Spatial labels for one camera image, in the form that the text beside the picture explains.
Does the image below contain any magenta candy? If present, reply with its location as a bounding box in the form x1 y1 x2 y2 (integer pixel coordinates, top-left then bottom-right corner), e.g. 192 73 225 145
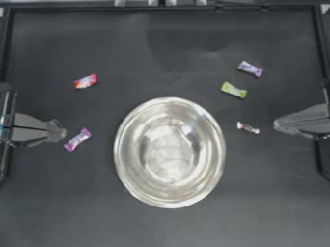
63 126 92 153

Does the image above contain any black white red candy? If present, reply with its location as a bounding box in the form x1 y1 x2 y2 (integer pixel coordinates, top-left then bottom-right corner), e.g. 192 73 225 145
237 121 261 135

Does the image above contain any green candy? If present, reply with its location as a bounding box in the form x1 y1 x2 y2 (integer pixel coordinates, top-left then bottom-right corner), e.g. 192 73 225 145
220 81 249 99

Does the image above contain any purple candy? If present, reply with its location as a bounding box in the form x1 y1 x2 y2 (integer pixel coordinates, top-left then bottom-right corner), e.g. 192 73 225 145
238 60 266 78

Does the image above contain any steel bowl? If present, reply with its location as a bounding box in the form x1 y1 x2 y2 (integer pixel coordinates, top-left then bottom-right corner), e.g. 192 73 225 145
112 96 227 209

